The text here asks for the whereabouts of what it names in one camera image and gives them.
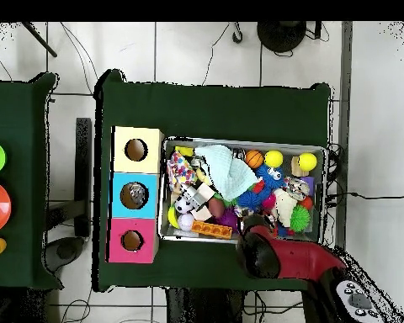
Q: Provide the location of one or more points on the dark green tablecloth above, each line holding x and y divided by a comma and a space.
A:
205, 111

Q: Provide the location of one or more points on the black floor bar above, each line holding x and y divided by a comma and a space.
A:
83, 168

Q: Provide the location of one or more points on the polka dot crumpled wrapper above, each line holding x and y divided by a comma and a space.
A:
180, 170

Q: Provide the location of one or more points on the black rod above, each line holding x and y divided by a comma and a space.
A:
40, 39

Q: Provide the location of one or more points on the grey rounded floor base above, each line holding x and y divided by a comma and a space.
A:
65, 250

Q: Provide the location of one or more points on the black round lamp base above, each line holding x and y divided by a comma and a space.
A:
281, 35

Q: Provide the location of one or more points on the yellow ball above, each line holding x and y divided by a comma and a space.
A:
307, 161
273, 158

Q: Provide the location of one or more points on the orange plastic tray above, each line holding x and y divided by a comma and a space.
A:
212, 229

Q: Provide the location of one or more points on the silver mesh bin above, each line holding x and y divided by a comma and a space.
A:
175, 235

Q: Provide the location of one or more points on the white baseball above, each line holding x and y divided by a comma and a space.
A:
186, 221

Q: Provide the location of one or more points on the dark green cloth side table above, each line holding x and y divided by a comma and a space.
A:
13, 117

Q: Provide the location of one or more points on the small basketball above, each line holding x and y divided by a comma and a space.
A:
254, 158

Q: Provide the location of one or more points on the black white soccer ball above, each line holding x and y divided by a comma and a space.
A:
182, 205

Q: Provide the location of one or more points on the cream muslin cloth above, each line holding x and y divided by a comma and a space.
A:
284, 208

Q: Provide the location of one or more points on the wooden three-hole box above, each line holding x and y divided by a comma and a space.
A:
144, 166

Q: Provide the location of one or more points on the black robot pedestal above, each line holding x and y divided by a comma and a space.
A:
202, 309

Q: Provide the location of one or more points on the large green spiky ball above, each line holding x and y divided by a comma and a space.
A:
300, 218

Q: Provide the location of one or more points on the blue spiky toy with eyes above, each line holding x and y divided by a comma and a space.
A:
269, 173

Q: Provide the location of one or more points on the mint muslin cloth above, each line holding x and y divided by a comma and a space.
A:
227, 175

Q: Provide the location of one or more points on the clear blue-print plastic packet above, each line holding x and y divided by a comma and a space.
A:
136, 194

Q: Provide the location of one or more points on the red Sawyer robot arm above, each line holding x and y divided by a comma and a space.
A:
296, 260

